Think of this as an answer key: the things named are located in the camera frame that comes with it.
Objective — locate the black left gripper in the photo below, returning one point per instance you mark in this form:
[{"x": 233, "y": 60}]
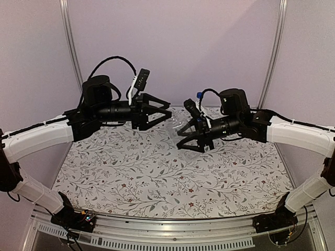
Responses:
[{"x": 140, "y": 118}]

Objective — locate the right aluminium corner post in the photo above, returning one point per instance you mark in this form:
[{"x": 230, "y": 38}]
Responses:
[{"x": 274, "y": 53}]

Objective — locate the aluminium corner post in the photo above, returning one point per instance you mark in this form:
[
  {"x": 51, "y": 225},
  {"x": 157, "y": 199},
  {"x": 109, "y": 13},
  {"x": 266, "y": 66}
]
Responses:
[
  {"x": 274, "y": 53},
  {"x": 64, "y": 8}
]

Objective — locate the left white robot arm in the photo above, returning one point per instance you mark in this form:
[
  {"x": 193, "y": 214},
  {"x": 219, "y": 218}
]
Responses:
[{"x": 97, "y": 109}]

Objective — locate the floral patterned table mat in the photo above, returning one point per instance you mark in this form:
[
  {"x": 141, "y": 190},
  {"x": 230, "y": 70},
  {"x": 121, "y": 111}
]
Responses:
[{"x": 130, "y": 172}]

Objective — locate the aluminium front rail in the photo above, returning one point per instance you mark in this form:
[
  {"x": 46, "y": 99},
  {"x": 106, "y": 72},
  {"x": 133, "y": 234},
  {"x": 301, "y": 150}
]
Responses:
[{"x": 116, "y": 232}]

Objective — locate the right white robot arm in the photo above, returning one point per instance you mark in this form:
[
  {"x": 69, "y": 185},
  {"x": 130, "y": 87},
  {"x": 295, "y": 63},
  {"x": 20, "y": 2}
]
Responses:
[{"x": 263, "y": 125}]

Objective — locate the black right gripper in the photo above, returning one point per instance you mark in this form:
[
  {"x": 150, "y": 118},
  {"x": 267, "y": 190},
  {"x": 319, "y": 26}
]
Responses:
[{"x": 203, "y": 137}]

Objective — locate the blue label plastic bottle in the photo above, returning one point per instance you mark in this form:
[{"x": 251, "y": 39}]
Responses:
[{"x": 201, "y": 109}]

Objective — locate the left aluminium corner post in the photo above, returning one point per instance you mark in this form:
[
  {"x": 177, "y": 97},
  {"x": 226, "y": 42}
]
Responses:
[{"x": 64, "y": 8}]

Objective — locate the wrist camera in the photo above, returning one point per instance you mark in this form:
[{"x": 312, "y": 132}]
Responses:
[
  {"x": 197, "y": 112},
  {"x": 139, "y": 82}
]

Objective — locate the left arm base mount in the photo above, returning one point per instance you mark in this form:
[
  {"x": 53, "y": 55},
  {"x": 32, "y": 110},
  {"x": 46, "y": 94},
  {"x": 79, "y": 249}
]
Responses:
[{"x": 83, "y": 221}]

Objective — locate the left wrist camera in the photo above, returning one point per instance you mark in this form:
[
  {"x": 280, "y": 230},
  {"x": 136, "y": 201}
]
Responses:
[{"x": 139, "y": 82}]

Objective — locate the clear plastic bottle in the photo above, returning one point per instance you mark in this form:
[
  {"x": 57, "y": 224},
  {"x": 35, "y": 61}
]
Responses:
[{"x": 178, "y": 128}]

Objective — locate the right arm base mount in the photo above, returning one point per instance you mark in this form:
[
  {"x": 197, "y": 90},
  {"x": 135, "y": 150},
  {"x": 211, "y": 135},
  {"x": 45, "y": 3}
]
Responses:
[{"x": 273, "y": 221}]

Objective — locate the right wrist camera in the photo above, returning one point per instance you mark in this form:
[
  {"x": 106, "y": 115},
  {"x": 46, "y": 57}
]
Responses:
[{"x": 197, "y": 112}]

